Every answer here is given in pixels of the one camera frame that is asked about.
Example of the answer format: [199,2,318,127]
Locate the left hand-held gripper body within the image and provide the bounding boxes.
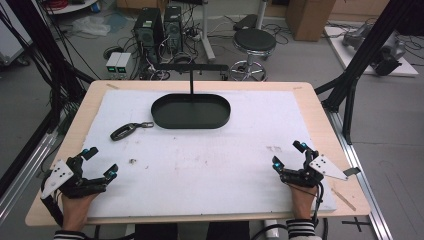
[40,155,108,201]

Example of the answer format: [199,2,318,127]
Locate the person's right hand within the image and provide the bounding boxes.
[287,183,318,222]

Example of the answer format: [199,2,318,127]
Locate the black oval tray hanger stand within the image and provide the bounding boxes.
[150,62,232,130]

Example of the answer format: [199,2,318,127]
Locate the slim black computer tower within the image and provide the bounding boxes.
[163,5,184,55]

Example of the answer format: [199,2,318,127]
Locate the white power supply box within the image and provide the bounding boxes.
[105,51,123,76]
[115,52,133,77]

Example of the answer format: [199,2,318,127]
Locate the black metal frame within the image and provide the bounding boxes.
[0,0,96,198]
[314,0,424,146]

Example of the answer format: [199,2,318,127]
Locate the brown wooden cabinet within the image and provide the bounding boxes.
[285,0,337,42]

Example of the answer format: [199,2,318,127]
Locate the white foam mat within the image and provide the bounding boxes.
[81,88,338,218]

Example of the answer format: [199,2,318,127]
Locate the person's left hand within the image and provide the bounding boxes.
[60,192,98,233]

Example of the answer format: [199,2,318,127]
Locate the clear plastic bag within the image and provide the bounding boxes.
[70,15,112,37]

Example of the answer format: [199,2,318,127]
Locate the black round stool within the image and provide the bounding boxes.
[229,27,278,83]

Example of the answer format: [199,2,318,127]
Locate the white desk leg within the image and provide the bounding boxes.
[199,0,217,62]

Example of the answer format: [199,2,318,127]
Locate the white floor board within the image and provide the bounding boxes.
[323,25,420,78]

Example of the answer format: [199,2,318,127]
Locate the aluminium rail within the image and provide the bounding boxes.
[325,109,395,240]
[0,131,59,221]

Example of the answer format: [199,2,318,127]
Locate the grey robot device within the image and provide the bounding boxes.
[342,22,407,77]

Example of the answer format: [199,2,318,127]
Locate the large black computer tower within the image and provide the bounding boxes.
[132,7,165,65]

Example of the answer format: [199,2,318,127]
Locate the person's dark legs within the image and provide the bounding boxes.
[134,221,251,240]

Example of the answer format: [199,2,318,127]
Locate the small grey flat tab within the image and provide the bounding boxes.
[342,166,362,178]

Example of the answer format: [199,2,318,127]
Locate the white round table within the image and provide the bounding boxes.
[42,0,100,16]

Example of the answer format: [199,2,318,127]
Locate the black carabiner keychain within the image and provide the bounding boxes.
[109,121,155,142]

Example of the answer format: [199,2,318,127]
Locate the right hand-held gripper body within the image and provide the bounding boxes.
[279,149,350,188]

